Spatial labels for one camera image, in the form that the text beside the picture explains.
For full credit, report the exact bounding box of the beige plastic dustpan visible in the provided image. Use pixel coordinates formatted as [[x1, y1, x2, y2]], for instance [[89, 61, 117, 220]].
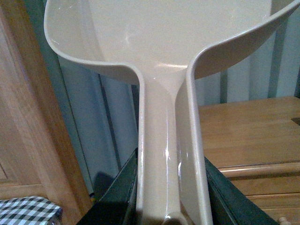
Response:
[[44, 0, 300, 225]]

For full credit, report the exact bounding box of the wooden drawer knob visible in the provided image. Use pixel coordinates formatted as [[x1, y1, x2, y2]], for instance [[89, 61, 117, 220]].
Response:
[[278, 217, 291, 225]]

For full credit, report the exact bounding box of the black white checkered bedsheet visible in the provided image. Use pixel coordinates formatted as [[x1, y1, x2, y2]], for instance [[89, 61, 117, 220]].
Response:
[[0, 196, 62, 225]]

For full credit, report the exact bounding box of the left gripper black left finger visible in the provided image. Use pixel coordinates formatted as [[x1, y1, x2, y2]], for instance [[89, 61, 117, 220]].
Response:
[[78, 149, 138, 225]]

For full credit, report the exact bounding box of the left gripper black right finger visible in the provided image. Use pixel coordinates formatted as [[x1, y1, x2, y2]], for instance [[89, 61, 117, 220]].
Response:
[[205, 158, 278, 225]]

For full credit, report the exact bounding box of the wooden bed headboard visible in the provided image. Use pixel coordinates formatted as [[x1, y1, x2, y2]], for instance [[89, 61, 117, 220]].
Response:
[[0, 0, 91, 219]]

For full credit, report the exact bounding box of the wooden nightstand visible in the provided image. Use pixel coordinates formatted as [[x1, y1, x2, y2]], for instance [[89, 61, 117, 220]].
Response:
[[199, 97, 300, 225]]

